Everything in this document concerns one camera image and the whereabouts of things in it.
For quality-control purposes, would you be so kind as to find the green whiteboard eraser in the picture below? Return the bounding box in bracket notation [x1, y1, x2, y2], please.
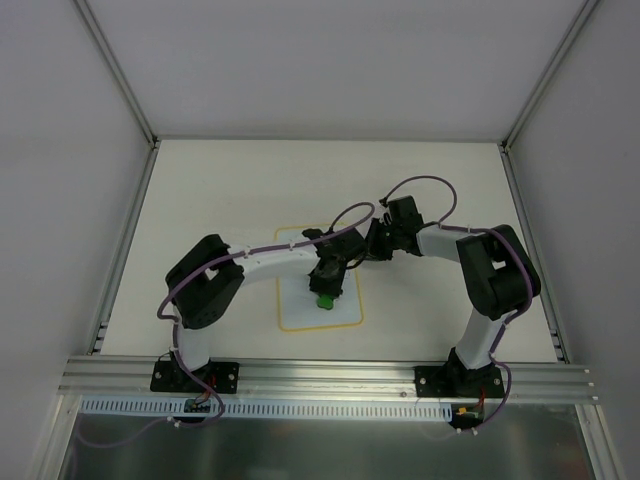
[316, 294, 334, 310]

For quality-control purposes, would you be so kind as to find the yellow framed small whiteboard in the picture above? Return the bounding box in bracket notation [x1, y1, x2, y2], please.
[276, 230, 365, 333]

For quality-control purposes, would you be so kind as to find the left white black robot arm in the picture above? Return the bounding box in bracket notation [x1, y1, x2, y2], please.
[150, 228, 367, 394]

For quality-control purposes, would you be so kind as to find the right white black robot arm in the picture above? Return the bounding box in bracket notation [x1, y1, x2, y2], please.
[366, 196, 541, 396]

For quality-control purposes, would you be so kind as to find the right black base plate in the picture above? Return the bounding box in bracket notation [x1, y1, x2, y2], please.
[413, 364, 505, 399]

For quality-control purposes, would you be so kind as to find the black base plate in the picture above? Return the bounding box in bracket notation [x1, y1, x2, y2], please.
[413, 364, 505, 399]
[149, 357, 240, 394]

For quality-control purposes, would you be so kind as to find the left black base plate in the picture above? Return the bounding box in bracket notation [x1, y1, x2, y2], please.
[149, 357, 240, 394]

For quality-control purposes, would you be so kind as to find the aluminium mounting rail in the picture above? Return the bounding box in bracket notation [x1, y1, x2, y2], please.
[57, 355, 600, 404]

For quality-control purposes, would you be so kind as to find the white slotted cable duct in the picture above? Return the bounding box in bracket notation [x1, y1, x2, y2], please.
[79, 396, 453, 423]

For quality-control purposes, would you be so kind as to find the left aluminium frame post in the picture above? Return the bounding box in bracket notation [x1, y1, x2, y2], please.
[72, 1, 160, 356]

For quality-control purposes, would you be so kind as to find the aluminium frame post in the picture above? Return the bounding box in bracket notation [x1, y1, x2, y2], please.
[498, 0, 603, 364]
[72, 1, 160, 356]

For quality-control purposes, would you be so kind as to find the right aluminium frame post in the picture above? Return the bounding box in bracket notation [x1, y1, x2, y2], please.
[498, 0, 603, 364]

